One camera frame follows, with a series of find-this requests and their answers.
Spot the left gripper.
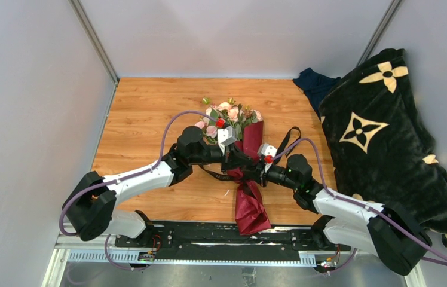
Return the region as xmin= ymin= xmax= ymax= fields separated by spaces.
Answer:
xmin=189 ymin=143 xmax=253 ymax=175

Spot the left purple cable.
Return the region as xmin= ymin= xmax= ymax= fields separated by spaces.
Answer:
xmin=57 ymin=110 xmax=224 ymax=273

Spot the aluminium rail frame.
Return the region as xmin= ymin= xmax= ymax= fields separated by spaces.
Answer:
xmin=42 ymin=221 xmax=426 ymax=286

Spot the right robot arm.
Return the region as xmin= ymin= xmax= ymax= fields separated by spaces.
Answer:
xmin=245 ymin=154 xmax=432 ymax=276

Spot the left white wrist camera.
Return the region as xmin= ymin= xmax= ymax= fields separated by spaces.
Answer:
xmin=217 ymin=126 xmax=237 ymax=154

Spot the dark red wrapping paper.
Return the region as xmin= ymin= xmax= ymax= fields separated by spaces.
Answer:
xmin=227 ymin=121 xmax=271 ymax=236

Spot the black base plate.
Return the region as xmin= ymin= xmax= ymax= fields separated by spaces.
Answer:
xmin=114 ymin=221 xmax=338 ymax=262

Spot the black blanket with cream flowers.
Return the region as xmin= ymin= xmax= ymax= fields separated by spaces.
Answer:
xmin=319 ymin=48 xmax=447 ymax=248

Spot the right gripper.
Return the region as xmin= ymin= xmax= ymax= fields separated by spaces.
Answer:
xmin=241 ymin=158 xmax=299 ymax=191

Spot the purple cable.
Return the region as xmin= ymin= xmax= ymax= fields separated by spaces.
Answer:
xmin=57 ymin=110 xmax=224 ymax=273
xmin=265 ymin=137 xmax=447 ymax=274

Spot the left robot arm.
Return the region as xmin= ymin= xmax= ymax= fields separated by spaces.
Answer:
xmin=60 ymin=126 xmax=254 ymax=247

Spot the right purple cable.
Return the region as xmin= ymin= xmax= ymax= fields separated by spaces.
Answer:
xmin=265 ymin=137 xmax=447 ymax=274

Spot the dark blue cloth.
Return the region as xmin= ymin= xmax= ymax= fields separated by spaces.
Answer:
xmin=292 ymin=68 xmax=341 ymax=119

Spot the black strap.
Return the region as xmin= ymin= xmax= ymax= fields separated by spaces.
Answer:
xmin=198 ymin=126 xmax=302 ymax=183

